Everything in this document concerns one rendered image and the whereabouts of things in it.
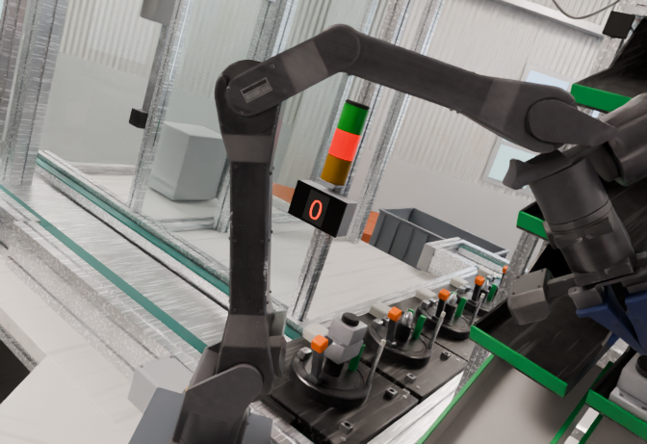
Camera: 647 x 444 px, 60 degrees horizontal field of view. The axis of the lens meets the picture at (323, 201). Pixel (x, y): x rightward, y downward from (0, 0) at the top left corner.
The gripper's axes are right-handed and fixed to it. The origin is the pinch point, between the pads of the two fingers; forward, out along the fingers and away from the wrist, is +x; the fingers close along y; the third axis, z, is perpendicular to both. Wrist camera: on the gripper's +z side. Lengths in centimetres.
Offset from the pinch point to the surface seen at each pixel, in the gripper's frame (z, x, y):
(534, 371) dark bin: 6.4, 7.1, 13.2
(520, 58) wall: 454, -6, 66
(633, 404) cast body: 5.1, 12.6, 4.4
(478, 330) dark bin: 9.6, 1.9, 18.7
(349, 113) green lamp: 40, -30, 35
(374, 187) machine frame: 134, -2, 85
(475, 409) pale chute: 12.5, 14.9, 25.9
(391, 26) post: 48, -41, 23
